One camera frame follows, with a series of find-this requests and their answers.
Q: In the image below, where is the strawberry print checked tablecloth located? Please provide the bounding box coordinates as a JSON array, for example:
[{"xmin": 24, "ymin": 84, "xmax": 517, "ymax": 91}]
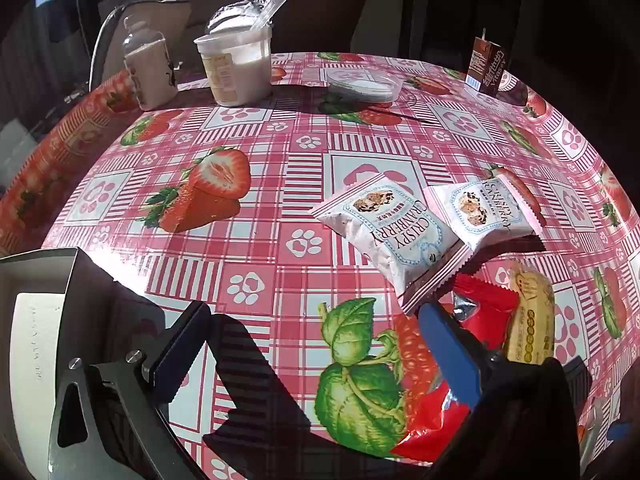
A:
[{"xmin": 0, "ymin": 51, "xmax": 640, "ymax": 480}]

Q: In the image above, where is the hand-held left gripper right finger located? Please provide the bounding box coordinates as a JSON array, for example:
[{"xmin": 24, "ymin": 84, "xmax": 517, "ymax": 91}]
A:
[{"xmin": 418, "ymin": 302, "xmax": 586, "ymax": 480}]

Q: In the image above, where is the white cardboard box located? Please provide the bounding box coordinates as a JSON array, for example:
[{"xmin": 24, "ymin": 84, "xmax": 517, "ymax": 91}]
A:
[{"xmin": 0, "ymin": 247, "xmax": 168, "ymax": 466}]

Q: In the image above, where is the white blue cookie packet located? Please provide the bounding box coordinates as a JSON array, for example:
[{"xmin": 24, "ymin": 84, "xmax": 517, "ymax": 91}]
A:
[
  {"xmin": 422, "ymin": 172, "xmax": 548, "ymax": 251},
  {"xmin": 310, "ymin": 171, "xmax": 473, "ymax": 316}
]

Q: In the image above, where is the clear plastic lid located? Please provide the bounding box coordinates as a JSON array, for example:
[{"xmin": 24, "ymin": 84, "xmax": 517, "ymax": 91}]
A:
[{"xmin": 325, "ymin": 67, "xmax": 403, "ymax": 103}]

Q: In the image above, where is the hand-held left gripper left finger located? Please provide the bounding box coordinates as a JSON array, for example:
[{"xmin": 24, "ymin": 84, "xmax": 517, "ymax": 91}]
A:
[{"xmin": 46, "ymin": 301, "xmax": 212, "ymax": 480}]

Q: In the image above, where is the brown drink carton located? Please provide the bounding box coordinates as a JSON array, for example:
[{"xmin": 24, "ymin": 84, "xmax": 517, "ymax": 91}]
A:
[{"xmin": 465, "ymin": 27, "xmax": 508, "ymax": 97}]

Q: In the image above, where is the clear plastic milk bottle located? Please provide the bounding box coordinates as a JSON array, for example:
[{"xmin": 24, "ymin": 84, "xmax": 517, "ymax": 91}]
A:
[{"xmin": 122, "ymin": 15, "xmax": 179, "ymax": 112}]

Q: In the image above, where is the wide red snack packet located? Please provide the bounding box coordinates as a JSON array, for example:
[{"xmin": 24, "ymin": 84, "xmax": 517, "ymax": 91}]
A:
[{"xmin": 392, "ymin": 272, "xmax": 521, "ymax": 461}]

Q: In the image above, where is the clear plastic spoon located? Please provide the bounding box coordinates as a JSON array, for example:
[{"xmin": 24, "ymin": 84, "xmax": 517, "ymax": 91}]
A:
[{"xmin": 250, "ymin": 0, "xmax": 290, "ymax": 31}]

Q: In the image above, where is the yellow cake packet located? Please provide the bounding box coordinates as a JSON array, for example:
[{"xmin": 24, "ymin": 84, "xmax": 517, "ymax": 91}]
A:
[{"xmin": 502, "ymin": 260, "xmax": 556, "ymax": 366}]

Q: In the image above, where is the white yogurt tub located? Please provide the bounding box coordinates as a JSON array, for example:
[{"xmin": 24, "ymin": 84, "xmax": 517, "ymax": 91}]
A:
[{"xmin": 194, "ymin": 0, "xmax": 273, "ymax": 107}]

